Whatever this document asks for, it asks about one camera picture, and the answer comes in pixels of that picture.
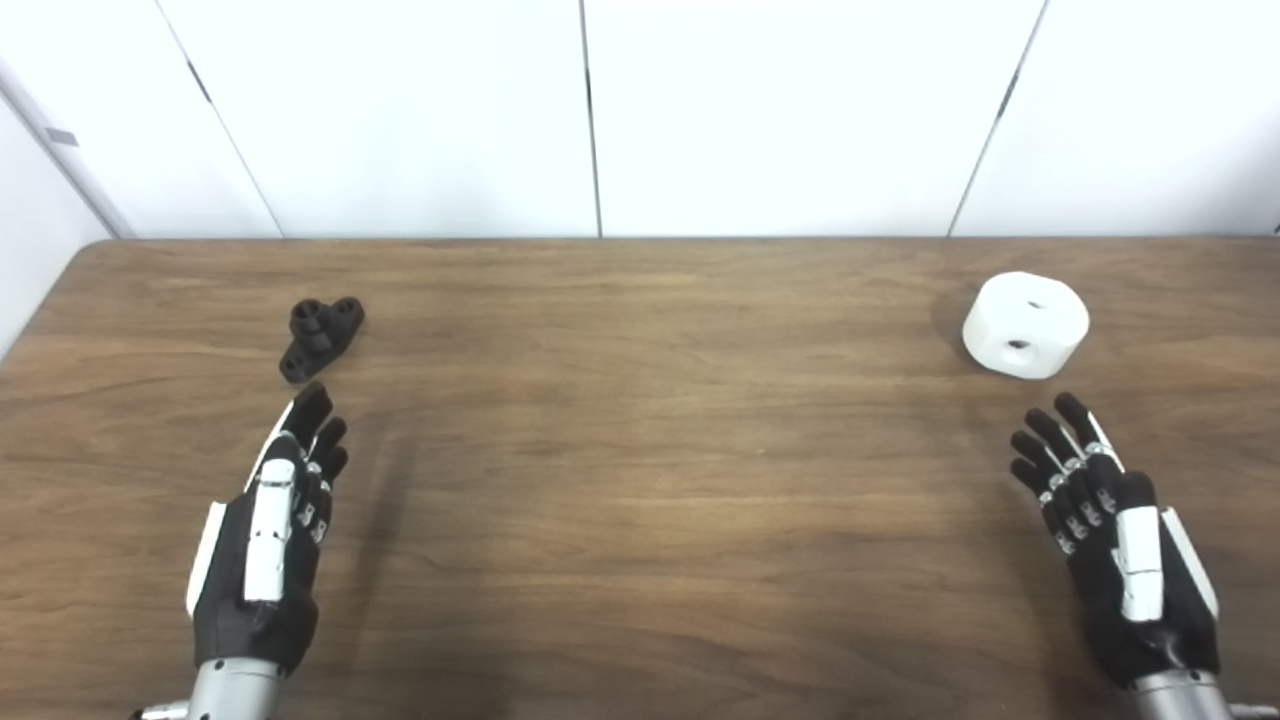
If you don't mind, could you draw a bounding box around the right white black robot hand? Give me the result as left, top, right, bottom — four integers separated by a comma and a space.
1010, 392, 1221, 691

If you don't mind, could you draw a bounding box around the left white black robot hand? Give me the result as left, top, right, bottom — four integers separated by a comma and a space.
186, 382, 349, 676

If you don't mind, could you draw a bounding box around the black flanged holder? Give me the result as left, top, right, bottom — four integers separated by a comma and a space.
279, 297, 366, 384

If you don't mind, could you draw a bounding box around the round white plastic piece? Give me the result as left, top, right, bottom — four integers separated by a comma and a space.
962, 271, 1091, 381

